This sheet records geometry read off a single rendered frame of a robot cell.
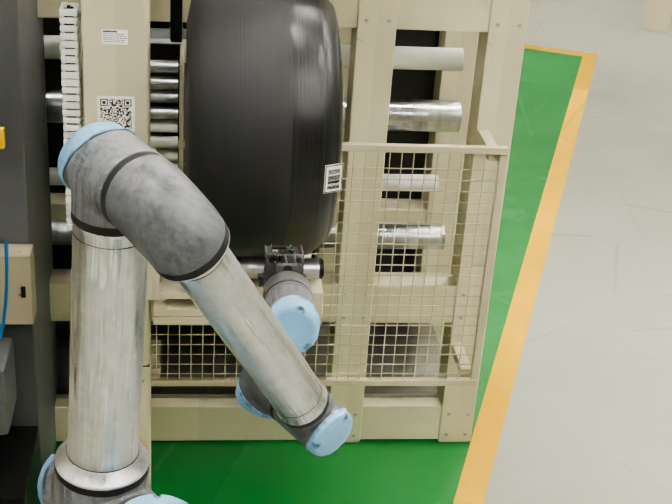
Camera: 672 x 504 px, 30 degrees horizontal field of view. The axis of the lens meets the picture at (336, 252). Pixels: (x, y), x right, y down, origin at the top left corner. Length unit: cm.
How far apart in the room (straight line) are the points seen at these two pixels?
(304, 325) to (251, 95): 51
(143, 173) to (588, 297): 315
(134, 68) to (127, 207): 91
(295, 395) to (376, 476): 162
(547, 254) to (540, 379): 92
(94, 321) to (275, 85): 74
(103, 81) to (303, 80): 42
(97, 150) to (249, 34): 77
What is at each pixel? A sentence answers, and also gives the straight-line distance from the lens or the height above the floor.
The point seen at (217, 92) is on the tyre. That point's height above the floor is 133.
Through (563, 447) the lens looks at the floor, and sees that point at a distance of 381.
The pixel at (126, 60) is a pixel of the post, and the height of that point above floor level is 133.
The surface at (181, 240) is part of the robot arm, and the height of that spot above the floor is 140.
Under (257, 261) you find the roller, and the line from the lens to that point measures 265.
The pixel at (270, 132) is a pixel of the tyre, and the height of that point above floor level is 126.
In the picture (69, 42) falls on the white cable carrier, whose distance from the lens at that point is 256.
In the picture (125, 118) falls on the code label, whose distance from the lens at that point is 259.
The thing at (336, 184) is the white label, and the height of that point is 115.
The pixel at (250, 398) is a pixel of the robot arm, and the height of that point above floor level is 94.
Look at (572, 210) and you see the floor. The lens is 534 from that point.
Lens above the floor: 214
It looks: 27 degrees down
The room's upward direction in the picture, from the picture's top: 4 degrees clockwise
